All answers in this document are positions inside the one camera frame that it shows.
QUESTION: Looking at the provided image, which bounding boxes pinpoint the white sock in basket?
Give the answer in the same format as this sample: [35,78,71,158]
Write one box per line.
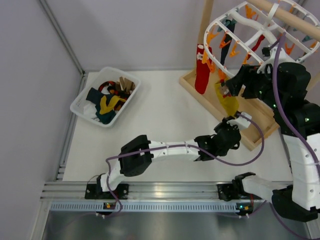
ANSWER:
[83,100,101,122]

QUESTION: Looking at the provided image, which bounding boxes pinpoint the white plastic basket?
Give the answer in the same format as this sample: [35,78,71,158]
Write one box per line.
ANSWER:
[70,67,141,128]

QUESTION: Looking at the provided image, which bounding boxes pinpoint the tan brown striped sock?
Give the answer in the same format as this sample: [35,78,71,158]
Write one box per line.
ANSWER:
[115,76,136,94]

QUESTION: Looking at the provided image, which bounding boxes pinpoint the aluminium rail base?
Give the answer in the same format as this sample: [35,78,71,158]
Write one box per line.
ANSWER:
[40,182,265,216]

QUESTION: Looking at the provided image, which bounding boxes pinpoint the white round clip hanger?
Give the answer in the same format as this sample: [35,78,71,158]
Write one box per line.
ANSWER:
[200,0,320,78]

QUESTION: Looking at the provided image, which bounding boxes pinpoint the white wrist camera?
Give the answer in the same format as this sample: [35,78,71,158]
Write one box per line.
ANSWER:
[258,46,295,73]
[226,111,252,131]

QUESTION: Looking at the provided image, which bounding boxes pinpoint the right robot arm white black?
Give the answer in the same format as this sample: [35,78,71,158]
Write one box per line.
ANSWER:
[225,62,320,223]

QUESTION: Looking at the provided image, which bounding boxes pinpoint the red sock on right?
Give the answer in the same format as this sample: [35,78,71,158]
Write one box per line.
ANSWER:
[194,43,211,95]

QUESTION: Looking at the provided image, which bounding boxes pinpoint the red thin hanging sock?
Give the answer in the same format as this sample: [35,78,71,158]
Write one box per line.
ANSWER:
[251,34,265,52]

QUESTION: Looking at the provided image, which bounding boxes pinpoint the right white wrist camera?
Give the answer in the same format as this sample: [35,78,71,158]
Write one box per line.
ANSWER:
[258,46,295,73]

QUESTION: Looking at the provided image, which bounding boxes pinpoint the dark navy hanging sock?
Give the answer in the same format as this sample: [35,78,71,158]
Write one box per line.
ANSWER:
[220,19,237,65]

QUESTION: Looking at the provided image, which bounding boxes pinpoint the mustard yellow sock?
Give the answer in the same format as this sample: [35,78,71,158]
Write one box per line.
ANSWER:
[99,94,124,115]
[214,80,239,117]

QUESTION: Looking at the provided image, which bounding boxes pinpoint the dark green sock in basket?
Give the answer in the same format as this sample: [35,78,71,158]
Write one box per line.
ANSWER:
[95,110,116,125]

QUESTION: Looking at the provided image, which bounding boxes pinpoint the argyle brown orange sock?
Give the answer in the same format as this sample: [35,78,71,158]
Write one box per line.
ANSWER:
[108,86,131,111]

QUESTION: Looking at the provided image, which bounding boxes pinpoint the red black striped sock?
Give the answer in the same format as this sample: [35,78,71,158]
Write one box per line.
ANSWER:
[98,81,116,92]

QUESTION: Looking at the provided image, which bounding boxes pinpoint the navy patterned sock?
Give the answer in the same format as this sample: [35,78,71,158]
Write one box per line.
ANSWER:
[86,87,104,105]

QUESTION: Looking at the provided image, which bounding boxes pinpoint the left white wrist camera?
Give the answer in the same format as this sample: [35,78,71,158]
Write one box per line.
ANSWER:
[226,111,252,131]

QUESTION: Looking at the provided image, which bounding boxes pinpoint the wooden rack frame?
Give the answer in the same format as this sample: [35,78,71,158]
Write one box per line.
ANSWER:
[179,0,320,150]

